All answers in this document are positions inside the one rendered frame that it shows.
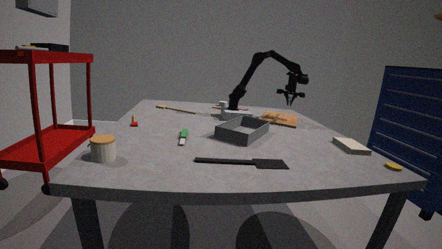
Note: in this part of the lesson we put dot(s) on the grey cylindrical container with tan lid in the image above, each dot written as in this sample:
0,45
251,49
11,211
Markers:
103,148

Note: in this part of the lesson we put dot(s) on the black spatula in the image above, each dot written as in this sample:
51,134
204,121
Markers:
260,163

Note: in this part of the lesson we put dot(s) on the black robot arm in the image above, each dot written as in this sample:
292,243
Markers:
240,91

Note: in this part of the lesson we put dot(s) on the dark grey roasting tin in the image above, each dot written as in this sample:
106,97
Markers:
241,130

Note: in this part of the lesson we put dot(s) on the yellow flat disc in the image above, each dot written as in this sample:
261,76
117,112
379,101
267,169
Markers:
393,166

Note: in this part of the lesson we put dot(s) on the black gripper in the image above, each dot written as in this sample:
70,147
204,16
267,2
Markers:
291,88

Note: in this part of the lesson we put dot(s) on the beige flat rectangular block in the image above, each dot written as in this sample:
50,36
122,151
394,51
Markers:
351,146

